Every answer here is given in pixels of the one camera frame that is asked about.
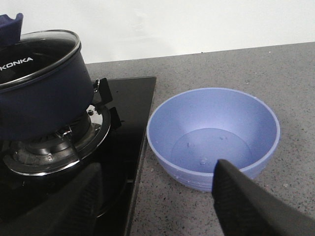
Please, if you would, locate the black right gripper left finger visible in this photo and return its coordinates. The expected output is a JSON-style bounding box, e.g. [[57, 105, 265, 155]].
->
[[0, 163, 102, 236]]

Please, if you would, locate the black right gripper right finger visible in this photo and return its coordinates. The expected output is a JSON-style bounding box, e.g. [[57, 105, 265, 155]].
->
[[212, 159, 315, 236]]

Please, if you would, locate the light blue plastic bowl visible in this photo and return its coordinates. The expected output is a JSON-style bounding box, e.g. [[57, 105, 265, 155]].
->
[[146, 88, 281, 192]]

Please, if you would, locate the black pot support grate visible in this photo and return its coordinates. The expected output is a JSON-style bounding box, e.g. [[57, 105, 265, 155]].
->
[[0, 78, 121, 177]]

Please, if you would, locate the dark blue cooking pot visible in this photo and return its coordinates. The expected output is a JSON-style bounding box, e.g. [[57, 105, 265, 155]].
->
[[0, 51, 94, 141]]

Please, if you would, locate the glass pot lid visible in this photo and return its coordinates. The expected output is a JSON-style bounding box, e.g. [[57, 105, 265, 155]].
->
[[0, 13, 82, 90]]

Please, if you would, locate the black glass gas cooktop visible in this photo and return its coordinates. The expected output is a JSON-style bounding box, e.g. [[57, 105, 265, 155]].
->
[[0, 77, 156, 236]]

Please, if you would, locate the black gas burner head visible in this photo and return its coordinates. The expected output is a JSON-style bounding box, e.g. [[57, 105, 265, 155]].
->
[[12, 113, 91, 166]]

